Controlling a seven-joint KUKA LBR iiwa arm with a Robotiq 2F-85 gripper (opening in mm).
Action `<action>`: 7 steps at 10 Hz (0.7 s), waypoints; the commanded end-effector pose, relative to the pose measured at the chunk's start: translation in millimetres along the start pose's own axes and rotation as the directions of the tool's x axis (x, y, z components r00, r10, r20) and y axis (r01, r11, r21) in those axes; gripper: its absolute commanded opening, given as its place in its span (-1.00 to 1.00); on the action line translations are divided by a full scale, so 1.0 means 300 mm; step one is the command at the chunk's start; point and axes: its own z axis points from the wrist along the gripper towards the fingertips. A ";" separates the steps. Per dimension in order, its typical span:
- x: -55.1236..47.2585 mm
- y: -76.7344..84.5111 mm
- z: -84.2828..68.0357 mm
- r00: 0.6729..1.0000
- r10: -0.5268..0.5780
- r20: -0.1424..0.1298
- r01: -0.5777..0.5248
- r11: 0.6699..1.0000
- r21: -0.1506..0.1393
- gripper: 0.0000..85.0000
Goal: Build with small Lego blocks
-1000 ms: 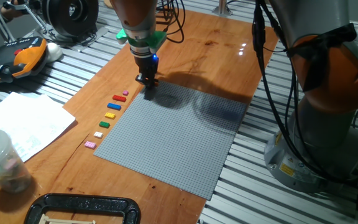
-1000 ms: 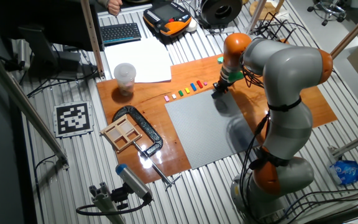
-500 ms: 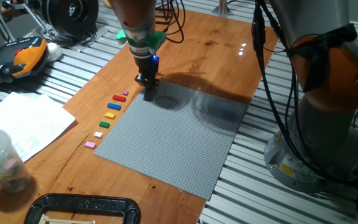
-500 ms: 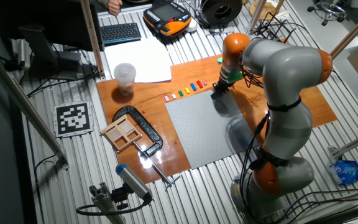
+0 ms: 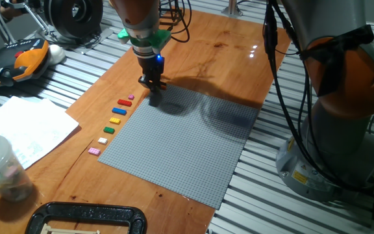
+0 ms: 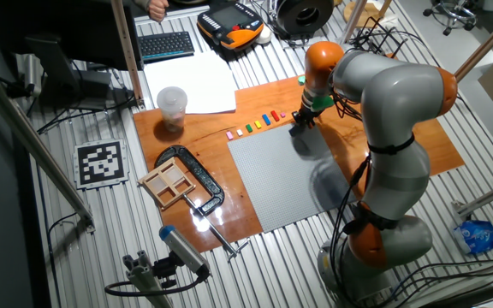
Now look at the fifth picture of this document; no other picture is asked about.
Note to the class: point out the long blue Lego brick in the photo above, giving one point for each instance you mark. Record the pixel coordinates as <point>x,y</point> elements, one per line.
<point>119,111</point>

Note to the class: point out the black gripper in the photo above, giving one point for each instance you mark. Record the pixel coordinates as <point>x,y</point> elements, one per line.
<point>151,64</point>

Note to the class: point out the metal post with base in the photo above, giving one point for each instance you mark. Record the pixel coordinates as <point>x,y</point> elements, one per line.
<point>231,9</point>

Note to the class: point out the orange and black teach pendant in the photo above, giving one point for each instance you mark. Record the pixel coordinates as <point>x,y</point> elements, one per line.
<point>8,61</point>

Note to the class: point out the clear plastic cup with lid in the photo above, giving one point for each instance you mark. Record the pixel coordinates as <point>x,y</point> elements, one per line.
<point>2,169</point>

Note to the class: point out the light pink Lego brick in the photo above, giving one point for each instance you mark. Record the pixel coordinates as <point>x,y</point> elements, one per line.
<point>94,151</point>

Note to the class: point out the small magenta Lego plate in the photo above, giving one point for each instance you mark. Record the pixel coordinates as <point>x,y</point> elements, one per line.
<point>131,97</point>

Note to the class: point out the white Lego brick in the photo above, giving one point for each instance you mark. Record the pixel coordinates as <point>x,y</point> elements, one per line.
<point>102,141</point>

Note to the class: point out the grey Lego baseplate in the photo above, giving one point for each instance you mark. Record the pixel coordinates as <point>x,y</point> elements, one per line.
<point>180,146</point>

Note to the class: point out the long red Lego brick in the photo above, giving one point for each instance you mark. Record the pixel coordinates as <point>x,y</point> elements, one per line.
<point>124,102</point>

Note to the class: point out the white printed paper sheets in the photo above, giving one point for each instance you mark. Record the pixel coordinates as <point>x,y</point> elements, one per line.
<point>28,130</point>

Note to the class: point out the dark green Lego brick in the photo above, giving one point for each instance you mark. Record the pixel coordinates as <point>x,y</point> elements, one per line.
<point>109,130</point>

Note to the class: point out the black filament spool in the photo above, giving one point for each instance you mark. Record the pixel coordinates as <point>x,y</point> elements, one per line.
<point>63,16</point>

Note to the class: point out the wooden board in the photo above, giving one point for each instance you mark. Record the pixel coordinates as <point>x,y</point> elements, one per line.
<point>206,52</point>

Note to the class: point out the narrow orange Lego brick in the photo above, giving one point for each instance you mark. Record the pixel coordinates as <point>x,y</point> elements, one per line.
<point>163,86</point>

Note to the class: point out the thin metal rod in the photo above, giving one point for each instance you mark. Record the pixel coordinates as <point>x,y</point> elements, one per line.
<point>37,22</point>

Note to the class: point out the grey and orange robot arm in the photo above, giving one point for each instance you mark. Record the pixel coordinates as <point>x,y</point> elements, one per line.
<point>336,81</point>

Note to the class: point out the yellow Lego brick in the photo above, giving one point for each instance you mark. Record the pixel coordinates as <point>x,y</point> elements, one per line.
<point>115,121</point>

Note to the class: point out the white computer mouse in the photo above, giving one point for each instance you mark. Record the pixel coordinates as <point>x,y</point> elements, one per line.
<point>56,53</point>

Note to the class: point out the person's hand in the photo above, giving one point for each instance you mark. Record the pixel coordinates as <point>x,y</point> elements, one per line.
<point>10,11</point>

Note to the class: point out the black C-clamp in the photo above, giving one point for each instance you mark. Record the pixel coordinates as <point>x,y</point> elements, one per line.
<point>86,211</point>

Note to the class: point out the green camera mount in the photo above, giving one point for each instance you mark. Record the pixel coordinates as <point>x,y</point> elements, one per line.
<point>161,38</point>

